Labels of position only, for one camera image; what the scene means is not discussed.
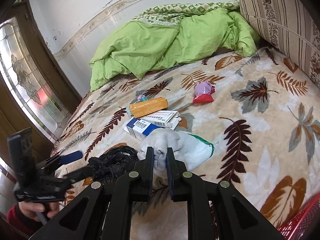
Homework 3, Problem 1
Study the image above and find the white knit glove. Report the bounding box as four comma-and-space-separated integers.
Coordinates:
137, 128, 215, 173

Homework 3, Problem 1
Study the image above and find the black plastic bag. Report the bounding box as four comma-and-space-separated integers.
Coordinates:
87, 143, 139, 182

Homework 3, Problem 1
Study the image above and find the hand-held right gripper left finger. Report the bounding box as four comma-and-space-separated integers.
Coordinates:
29, 147, 155, 240

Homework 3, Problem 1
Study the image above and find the blue and white box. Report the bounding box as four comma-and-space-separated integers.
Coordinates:
122, 117, 157, 140

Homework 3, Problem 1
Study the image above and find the striped floral pillow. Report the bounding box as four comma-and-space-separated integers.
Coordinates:
237, 0, 320, 88

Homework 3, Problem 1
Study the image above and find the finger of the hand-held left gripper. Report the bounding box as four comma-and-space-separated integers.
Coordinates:
35, 150, 83, 170
62, 165, 94, 183

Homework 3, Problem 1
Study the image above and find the leaf print blanket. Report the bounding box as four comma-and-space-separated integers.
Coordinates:
50, 46, 320, 240

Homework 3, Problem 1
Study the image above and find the green quilt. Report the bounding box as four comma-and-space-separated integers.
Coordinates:
89, 2, 260, 92

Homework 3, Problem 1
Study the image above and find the orange medicine box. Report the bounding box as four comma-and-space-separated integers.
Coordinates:
127, 97, 168, 118

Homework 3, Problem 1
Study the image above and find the red mesh basket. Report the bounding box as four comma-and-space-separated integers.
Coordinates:
276, 200, 320, 240

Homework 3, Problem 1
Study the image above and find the wooden door with glass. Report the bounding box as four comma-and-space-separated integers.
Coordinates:
0, 0, 83, 180

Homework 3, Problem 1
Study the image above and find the person's left hand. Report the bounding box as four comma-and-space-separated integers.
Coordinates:
15, 200, 60, 222

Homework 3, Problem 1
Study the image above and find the pink and red wrapper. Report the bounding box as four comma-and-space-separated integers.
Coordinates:
192, 81, 216, 104

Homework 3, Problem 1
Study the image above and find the white box with blue stripes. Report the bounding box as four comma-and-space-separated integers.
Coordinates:
139, 110, 182, 132

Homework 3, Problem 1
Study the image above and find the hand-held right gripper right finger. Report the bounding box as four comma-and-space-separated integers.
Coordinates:
166, 147, 285, 240

